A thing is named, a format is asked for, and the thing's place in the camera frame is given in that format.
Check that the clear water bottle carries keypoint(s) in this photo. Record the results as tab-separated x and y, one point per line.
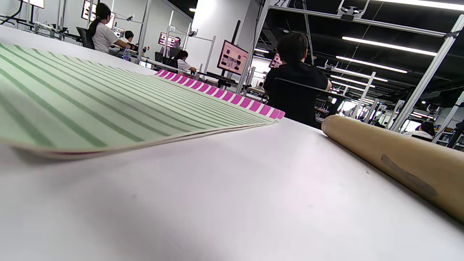
126	53

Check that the green striped paper sheet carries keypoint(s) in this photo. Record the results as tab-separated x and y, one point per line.
235	97
108	108

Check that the computer monitor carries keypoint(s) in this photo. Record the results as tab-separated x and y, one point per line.
168	40
87	11
232	57
275	61

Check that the ceiling light bar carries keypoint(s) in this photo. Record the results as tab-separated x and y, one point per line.
371	65
389	46
427	3

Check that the brown cardboard mailing tube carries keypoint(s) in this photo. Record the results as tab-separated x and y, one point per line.
398	159

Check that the silver aluminium frame post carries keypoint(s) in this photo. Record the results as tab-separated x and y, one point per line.
424	79
253	43

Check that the silver aluminium frame beam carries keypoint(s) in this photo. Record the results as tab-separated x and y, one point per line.
362	21

